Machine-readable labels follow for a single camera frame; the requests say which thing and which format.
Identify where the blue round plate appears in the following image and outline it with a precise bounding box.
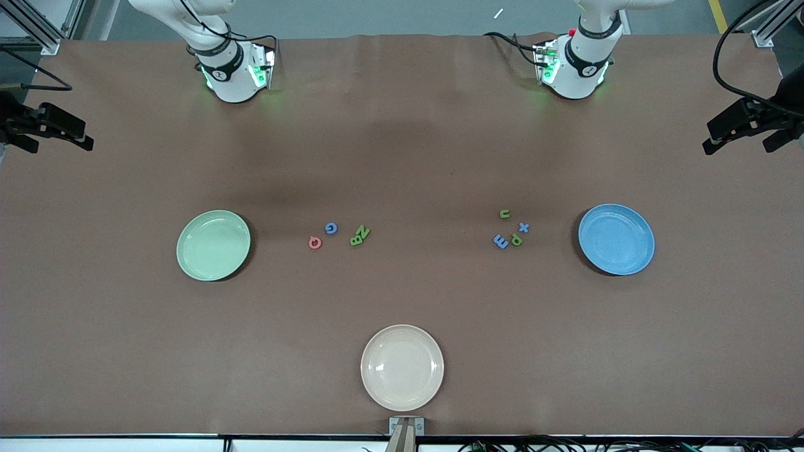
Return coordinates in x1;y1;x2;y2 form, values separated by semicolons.
578;203;656;276

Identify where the white table edge rail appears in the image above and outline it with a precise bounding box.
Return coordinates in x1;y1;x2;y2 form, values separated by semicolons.
0;433;804;452

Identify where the light green round plate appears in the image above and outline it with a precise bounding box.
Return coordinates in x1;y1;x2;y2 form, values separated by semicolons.
176;210;252;282

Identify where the black right arm base cable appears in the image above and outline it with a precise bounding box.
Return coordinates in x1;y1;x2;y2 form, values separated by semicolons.
173;0;278;60

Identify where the black arm base cable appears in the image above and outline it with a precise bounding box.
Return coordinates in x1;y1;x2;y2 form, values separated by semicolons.
484;31;547;67
173;0;278;60

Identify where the cream round plate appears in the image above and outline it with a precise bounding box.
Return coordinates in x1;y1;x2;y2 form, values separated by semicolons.
361;324;445;412

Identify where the grey aluminium frame profile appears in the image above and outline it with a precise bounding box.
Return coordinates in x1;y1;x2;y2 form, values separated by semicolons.
60;0;102;40
0;0;63;56
732;0;804;48

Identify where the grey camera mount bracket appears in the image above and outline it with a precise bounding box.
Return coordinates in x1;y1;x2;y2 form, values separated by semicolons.
389;416;425;452

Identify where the brown table cover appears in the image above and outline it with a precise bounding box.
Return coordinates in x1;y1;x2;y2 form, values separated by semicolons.
0;33;804;438

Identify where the black left arm base cable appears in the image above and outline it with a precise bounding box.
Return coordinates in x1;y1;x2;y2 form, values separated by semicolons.
484;31;547;67

